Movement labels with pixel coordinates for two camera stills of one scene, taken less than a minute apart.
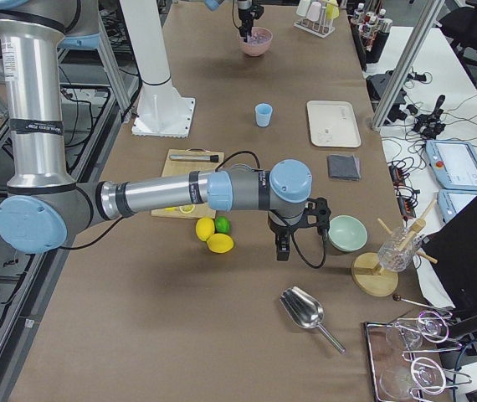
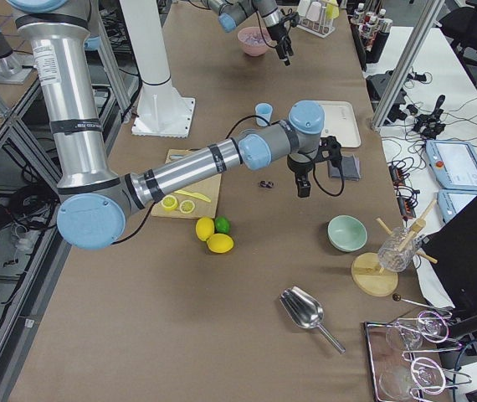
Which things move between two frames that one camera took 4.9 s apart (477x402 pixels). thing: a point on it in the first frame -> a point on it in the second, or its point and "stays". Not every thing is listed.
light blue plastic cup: (264, 114) stays
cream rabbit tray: (333, 123) stays
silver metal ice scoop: (305, 311) stays
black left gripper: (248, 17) -> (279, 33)
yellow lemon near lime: (220, 243) stays
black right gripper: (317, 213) -> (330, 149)
